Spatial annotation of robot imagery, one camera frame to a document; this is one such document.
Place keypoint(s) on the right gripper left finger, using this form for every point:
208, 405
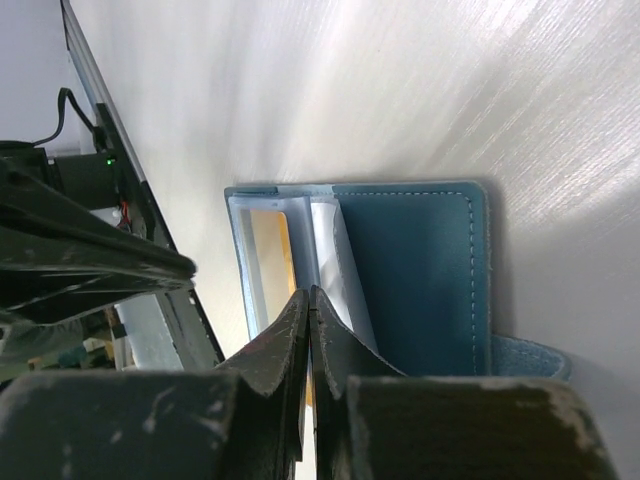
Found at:
241, 420

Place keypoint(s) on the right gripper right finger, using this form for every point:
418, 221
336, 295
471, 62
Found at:
372, 422

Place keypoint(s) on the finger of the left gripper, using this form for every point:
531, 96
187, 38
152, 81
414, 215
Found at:
49, 300
43, 230

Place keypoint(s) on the gold card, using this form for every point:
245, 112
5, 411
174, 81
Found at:
271, 264

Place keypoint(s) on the blue leather card holder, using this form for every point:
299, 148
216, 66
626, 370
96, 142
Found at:
406, 266

